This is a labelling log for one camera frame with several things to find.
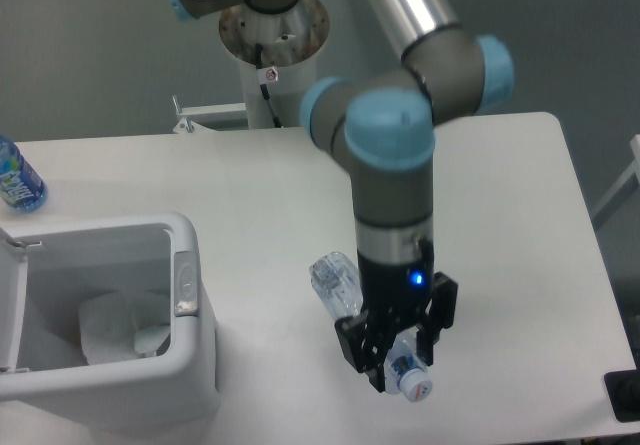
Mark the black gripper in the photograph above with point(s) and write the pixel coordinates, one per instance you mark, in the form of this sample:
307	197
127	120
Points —
395	298

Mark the clear plastic bottle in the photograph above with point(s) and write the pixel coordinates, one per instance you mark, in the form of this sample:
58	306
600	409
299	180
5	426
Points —
335	279

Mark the white plastic wrapper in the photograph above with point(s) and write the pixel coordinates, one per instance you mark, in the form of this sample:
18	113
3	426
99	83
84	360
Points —
121	326

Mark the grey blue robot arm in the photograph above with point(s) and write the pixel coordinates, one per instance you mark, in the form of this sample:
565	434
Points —
382	135

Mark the white trash can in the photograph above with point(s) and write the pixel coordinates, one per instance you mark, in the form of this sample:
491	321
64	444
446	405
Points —
49	269

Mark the black clamp at table edge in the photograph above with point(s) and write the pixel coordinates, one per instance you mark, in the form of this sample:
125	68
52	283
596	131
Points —
623	391

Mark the blue labelled water bottle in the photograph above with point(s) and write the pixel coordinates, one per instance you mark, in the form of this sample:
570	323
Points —
22	188

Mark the white frame at right edge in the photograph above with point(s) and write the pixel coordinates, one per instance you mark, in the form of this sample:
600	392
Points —
620	191

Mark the white pedestal base frame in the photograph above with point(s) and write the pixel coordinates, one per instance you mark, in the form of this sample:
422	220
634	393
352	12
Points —
223	117

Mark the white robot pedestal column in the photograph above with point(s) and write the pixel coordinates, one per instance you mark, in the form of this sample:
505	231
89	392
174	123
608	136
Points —
277	58

